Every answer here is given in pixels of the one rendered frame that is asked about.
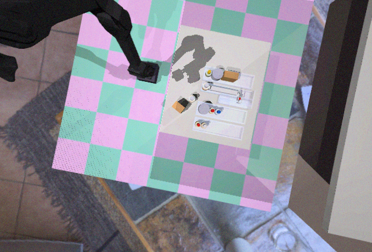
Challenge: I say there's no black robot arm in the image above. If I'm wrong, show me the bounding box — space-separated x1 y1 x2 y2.
0 0 155 82

